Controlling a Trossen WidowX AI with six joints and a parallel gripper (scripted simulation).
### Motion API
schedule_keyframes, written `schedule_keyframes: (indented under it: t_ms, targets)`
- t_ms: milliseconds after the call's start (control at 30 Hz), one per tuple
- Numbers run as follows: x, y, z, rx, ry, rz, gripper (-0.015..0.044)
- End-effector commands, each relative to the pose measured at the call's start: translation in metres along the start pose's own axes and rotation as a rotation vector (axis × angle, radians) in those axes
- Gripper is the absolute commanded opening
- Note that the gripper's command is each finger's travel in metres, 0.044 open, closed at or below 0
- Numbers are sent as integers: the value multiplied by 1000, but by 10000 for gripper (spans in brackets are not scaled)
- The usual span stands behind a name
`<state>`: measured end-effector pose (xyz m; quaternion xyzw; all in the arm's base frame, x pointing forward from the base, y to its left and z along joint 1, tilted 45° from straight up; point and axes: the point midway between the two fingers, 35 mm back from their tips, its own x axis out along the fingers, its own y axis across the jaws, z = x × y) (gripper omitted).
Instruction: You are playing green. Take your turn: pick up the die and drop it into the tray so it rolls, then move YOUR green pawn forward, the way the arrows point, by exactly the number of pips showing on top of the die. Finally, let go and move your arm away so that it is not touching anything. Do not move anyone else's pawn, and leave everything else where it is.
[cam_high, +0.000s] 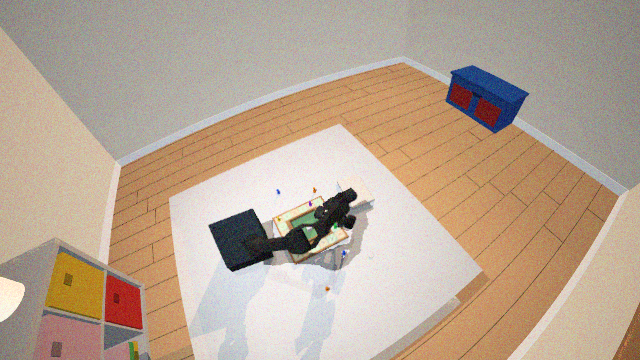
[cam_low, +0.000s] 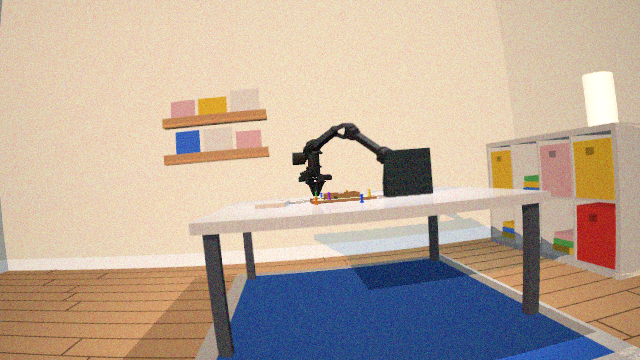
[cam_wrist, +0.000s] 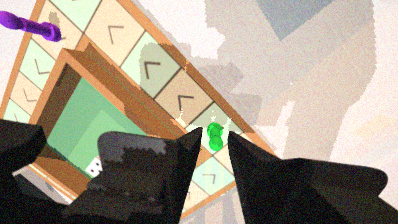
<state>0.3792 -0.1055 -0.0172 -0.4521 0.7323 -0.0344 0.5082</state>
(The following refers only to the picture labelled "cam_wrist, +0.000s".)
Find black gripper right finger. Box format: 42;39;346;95
227;131;389;224

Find white die with black pips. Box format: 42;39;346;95
85;155;102;177

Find purple pawn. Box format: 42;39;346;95
0;10;61;42

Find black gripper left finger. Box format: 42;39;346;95
97;127;203;224

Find green game pawn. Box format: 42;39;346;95
207;123;223;151

